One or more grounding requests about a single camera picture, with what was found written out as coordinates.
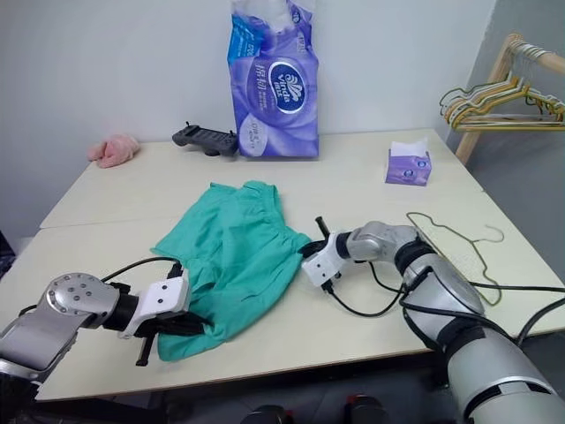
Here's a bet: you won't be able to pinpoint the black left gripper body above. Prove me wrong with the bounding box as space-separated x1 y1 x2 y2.
135 308 195 367

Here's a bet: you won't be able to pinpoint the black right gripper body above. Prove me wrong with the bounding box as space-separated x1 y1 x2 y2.
308 216 330 255

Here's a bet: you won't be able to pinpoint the green shorts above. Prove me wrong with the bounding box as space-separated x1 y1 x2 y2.
149 179 313 364

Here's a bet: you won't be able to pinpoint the thin wire hanger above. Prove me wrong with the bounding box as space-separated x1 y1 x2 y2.
405 212 505 307

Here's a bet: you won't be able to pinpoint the small purple tissue box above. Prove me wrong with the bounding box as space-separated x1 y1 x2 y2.
384 136 433 186

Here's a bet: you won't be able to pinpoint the black handheld controller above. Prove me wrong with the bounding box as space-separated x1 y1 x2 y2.
171 121 239 156

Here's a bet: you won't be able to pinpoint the purple tissue pack bag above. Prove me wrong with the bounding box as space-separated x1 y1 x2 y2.
226 0 321 159

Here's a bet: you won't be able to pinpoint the pink plush cloth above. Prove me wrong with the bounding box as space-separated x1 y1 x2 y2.
87 134 141 169

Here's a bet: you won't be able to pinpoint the bunch of hangers on rack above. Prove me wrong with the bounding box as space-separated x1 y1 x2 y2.
445 43 565 132

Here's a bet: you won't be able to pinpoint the wooden clothes rack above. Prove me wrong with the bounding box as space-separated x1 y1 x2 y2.
454 33 565 167

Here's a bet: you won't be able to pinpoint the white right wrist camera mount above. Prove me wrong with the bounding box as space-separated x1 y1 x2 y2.
301 231 350 289

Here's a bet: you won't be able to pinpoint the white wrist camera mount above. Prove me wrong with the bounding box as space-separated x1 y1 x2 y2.
117 276 192 341
301 231 350 289

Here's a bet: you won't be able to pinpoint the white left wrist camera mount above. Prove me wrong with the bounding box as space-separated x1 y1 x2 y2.
117 276 192 341

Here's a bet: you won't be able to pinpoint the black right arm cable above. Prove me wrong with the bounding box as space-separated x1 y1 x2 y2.
324 260 565 345

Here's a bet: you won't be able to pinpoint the dark green wire hanger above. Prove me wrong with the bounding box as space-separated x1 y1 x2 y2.
439 43 565 120

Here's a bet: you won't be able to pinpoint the tan wire hanger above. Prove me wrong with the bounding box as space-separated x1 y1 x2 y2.
448 43 565 127

